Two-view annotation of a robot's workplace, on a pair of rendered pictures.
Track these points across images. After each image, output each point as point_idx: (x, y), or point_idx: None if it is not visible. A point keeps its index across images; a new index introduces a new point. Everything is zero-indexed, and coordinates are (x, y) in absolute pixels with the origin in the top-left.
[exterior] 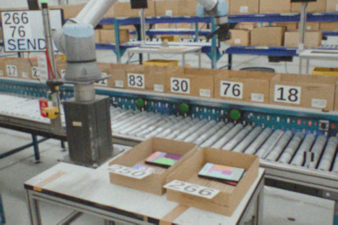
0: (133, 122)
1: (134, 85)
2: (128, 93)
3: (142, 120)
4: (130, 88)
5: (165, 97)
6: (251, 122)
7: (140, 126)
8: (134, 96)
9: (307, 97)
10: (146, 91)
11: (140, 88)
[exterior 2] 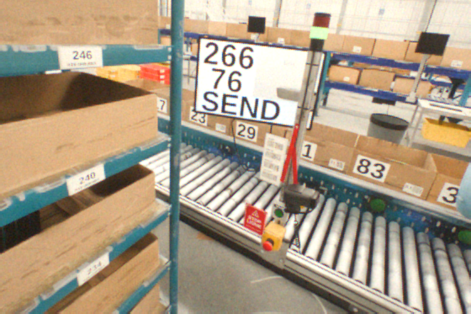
0: (399, 258)
1: (364, 174)
2: (357, 185)
3: (413, 258)
4: (354, 175)
5: (432, 211)
6: None
7: (433, 285)
8: (368, 193)
9: None
10: (386, 187)
11: (376, 181)
